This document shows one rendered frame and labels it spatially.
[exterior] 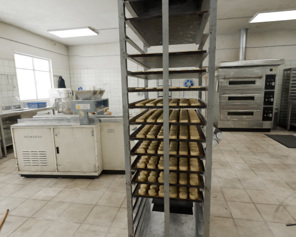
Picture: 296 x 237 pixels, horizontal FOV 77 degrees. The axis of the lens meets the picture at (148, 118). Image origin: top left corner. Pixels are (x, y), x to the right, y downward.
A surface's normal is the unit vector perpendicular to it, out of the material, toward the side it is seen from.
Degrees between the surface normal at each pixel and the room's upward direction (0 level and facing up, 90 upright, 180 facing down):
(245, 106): 90
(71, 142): 90
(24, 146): 90
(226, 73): 90
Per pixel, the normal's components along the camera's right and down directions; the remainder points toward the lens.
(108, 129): -0.08, 0.16
